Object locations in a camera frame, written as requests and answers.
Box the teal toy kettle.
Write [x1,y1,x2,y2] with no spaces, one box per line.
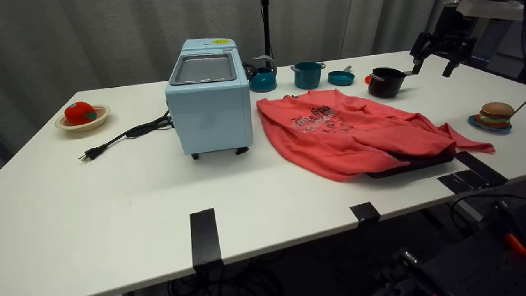
[244,54,280,93]

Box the small teal bowl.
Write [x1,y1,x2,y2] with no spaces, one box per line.
[328,64,358,87]

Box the toy burger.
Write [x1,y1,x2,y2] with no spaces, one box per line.
[478,100,517,131]

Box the long black tape strip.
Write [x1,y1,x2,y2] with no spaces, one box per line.
[190,207,226,269]

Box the small black tape square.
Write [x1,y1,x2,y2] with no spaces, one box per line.
[349,200,382,225]

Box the beige shallow bowl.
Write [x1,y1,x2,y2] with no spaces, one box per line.
[55,103,113,133]

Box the light blue toaster oven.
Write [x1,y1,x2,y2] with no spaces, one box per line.
[165,36,256,161]

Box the grey curtain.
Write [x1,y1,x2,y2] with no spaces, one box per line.
[0,0,458,166]

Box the black power cord with plug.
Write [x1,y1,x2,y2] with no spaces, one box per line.
[78,110,177,162]

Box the black toy pot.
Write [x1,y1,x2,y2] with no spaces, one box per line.
[367,65,417,100]

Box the red printed shirt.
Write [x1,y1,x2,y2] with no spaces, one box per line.
[256,88,497,184]

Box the teal toy pot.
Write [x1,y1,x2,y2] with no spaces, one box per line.
[290,61,328,90]

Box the small teal plate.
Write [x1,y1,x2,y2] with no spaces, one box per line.
[468,113,515,135]

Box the red toy tomato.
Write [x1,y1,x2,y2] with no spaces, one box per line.
[63,100,99,126]

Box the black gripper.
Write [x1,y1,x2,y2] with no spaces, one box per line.
[410,5,478,79]

